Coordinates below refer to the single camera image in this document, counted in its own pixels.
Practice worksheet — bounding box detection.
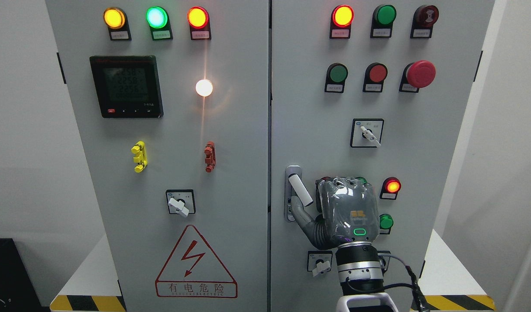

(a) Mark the grey robotic right hand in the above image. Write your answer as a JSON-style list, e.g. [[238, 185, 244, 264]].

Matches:
[[291, 176, 380, 250]]

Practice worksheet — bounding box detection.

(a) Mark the silver door handle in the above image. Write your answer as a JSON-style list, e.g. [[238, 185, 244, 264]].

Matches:
[[284, 165, 314, 222]]

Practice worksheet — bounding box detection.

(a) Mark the right cabinet door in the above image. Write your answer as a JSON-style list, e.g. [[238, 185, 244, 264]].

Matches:
[[271, 0, 495, 312]]

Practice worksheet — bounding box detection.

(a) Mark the cabinet door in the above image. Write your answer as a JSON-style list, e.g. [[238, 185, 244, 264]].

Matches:
[[271, 0, 495, 312], [46, 0, 269, 312]]

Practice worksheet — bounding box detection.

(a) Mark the left cabinet door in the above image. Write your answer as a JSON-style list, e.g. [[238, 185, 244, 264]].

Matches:
[[46, 0, 269, 312]]

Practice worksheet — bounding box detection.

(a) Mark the red lit lamp left door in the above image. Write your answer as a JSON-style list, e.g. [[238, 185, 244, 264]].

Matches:
[[188, 6, 211, 41]]

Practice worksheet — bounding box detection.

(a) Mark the green lamp middle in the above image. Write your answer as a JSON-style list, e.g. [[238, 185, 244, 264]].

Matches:
[[355, 176, 368, 184]]

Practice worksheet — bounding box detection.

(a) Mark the green push button lower right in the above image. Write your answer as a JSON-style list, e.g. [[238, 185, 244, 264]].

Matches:
[[379, 214, 394, 235]]

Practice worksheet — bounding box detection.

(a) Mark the green push button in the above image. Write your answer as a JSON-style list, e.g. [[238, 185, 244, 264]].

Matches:
[[324, 63, 348, 93], [379, 214, 394, 235]]

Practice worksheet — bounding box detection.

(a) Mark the red lit lamp middle right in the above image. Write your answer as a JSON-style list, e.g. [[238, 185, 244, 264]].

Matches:
[[379, 176, 401, 200]]

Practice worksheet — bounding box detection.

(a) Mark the red lit lamp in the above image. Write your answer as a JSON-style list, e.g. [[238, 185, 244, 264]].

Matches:
[[379, 176, 401, 200], [330, 5, 354, 39]]

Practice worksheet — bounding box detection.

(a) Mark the white platform with hazard stripes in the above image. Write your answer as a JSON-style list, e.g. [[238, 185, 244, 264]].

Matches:
[[50, 231, 496, 312]]

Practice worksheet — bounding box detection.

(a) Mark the green push button upper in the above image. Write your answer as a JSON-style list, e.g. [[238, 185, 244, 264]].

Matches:
[[324, 63, 348, 93]]

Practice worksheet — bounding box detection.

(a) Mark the red push button upper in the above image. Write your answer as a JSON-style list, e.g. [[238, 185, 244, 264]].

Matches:
[[363, 62, 388, 93]]

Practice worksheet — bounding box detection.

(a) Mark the red terminal clip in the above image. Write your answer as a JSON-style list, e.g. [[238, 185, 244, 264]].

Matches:
[[204, 141, 217, 172]]

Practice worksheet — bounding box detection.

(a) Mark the red emergency stop button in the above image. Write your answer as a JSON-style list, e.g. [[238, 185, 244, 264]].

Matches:
[[399, 60, 437, 93]]

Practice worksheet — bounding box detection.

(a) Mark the red high voltage warning sticker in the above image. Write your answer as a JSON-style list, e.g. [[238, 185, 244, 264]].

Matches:
[[155, 224, 238, 299]]

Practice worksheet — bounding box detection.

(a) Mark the white lit lamp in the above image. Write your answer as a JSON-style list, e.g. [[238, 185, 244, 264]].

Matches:
[[195, 79, 214, 97]]

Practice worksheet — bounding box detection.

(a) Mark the red lit lamp top right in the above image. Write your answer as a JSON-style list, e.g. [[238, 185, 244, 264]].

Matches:
[[330, 5, 354, 39]]

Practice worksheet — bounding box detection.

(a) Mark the green lamp top right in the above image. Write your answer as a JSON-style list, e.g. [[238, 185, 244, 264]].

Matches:
[[370, 4, 397, 38]]

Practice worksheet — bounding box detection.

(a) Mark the dark red buzzer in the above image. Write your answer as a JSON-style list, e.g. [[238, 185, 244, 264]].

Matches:
[[410, 5, 439, 39]]

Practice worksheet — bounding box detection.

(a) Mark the yellow terminal clip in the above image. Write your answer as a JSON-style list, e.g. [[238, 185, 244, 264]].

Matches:
[[131, 140, 148, 172]]

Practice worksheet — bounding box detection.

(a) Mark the black digital power meter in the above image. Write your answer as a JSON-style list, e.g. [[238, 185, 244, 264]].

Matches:
[[90, 55, 163, 118]]

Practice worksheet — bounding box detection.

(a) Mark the green lit indicator lamp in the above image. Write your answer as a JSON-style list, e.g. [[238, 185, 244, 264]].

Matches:
[[146, 6, 173, 41]]

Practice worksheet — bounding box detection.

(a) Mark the yellow indicator lamp top left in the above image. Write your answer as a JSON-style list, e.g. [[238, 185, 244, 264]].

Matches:
[[103, 6, 132, 41]]

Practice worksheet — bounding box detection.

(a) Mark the black box lower left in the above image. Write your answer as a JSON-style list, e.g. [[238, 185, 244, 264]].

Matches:
[[0, 238, 42, 312]]

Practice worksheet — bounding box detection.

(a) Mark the black selector knob switch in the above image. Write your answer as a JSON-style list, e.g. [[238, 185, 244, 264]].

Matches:
[[378, 250, 391, 275]]

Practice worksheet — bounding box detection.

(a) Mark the lower white rotary switch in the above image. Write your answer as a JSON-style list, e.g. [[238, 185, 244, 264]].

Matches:
[[307, 250, 333, 277]]

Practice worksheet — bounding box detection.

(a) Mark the upper right rotary switch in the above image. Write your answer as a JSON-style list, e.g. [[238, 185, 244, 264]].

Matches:
[[350, 118, 384, 148]]

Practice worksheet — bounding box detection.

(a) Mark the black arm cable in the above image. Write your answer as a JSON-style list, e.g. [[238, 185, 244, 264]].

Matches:
[[346, 254, 431, 312]]

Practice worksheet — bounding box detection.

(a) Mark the left door rotary switch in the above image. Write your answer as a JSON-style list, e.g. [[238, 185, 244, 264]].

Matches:
[[166, 189, 196, 218]]

